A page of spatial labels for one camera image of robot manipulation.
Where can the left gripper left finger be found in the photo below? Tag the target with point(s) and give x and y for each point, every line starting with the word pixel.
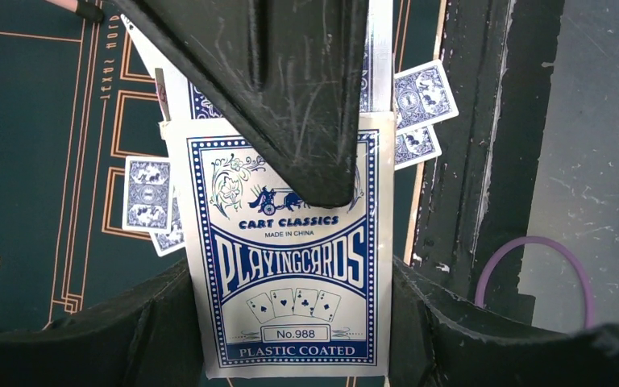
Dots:
pixel 147 336

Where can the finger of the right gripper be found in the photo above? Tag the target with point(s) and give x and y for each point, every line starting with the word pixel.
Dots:
pixel 285 74

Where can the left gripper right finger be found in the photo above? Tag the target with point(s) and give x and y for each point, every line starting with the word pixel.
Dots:
pixel 441 339

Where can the next card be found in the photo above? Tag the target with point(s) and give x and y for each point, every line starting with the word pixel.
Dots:
pixel 180 99

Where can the blue playing card deck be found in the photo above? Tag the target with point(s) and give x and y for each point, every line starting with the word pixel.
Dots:
pixel 284 288

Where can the pink music stand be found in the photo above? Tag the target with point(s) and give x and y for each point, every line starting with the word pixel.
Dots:
pixel 86 10

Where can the dark green poker mat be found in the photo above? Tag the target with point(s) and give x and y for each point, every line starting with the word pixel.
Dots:
pixel 75 101

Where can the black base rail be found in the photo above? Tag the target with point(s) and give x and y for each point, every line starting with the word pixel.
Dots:
pixel 476 196

